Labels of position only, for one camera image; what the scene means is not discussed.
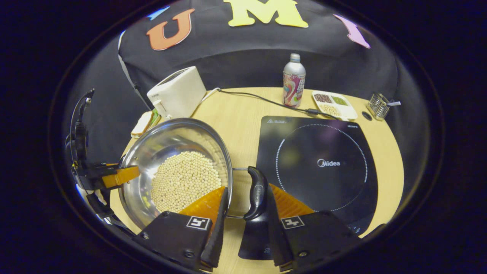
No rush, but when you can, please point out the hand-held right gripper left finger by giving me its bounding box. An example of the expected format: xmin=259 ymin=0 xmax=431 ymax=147
xmin=133 ymin=186 xmax=229 ymax=272

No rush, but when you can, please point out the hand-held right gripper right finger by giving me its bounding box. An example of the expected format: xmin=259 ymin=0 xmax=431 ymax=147
xmin=266 ymin=183 xmax=362 ymax=271

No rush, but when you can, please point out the steel pot with black handles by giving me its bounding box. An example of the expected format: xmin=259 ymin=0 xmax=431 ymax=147
xmin=118 ymin=117 xmax=275 ymax=261

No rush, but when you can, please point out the black induction cooktop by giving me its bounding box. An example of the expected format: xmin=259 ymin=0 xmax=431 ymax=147
xmin=256 ymin=115 xmax=378 ymax=234

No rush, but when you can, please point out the bread slice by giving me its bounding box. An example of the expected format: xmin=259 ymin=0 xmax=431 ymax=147
xmin=131 ymin=110 xmax=154 ymax=138

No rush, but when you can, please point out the white toaster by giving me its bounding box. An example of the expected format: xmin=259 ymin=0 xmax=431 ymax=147
xmin=146 ymin=66 xmax=207 ymax=119

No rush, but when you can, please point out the white divided bean tray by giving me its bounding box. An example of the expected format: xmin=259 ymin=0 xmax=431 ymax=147
xmin=312 ymin=90 xmax=358 ymax=121

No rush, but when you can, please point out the silver drink bottle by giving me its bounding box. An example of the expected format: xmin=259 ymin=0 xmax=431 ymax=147
xmin=282 ymin=53 xmax=306 ymax=108

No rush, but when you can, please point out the black backdrop cloth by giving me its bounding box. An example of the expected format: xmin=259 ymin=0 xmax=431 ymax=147
xmin=63 ymin=0 xmax=430 ymax=168

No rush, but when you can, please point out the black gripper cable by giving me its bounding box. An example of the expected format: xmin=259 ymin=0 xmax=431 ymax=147
xmin=65 ymin=88 xmax=95 ymax=126

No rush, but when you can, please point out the white toaster cord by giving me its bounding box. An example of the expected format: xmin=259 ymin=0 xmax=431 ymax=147
xmin=196 ymin=87 xmax=222 ymax=109

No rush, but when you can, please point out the black power cable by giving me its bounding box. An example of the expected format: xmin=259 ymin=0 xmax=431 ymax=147
xmin=219 ymin=88 xmax=337 ymax=119

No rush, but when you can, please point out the metal wire utensil holder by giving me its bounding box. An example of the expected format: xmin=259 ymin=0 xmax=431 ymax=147
xmin=367 ymin=92 xmax=390 ymax=121

